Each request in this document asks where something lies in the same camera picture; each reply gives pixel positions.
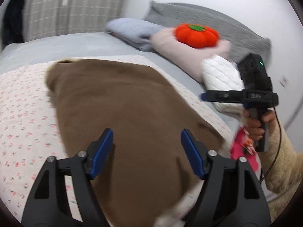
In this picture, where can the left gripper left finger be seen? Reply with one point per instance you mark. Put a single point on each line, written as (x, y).
(47, 203)

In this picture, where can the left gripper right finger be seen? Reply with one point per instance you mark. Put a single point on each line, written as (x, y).
(231, 194)

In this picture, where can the cream fleece sleeve forearm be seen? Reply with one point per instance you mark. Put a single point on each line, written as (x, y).
(286, 174)

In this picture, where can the person right hand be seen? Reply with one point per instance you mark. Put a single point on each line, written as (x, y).
(253, 126)

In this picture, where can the white quilted folded blanket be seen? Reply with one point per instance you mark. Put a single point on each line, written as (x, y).
(220, 74)

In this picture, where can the red plastic stool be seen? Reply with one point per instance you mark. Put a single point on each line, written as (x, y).
(244, 146)

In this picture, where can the grey quilted pillow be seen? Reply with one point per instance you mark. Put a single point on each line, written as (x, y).
(243, 40)

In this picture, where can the cherry print white sheet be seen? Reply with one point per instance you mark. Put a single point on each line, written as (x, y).
(29, 130)

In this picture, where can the pink pillow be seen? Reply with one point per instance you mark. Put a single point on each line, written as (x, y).
(185, 57)

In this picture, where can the orange pumpkin plush cushion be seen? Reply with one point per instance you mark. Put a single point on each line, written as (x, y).
(196, 36)

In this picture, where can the blue-grey folded blanket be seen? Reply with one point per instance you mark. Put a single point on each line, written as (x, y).
(135, 32)

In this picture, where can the light grey bed blanket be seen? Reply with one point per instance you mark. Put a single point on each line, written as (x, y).
(94, 45)

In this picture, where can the dark hanging garment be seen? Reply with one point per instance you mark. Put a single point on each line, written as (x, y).
(12, 31)

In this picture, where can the grey dotted curtain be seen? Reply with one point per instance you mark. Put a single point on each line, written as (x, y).
(45, 18)

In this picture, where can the wall socket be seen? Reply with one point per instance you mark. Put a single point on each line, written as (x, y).
(284, 81)

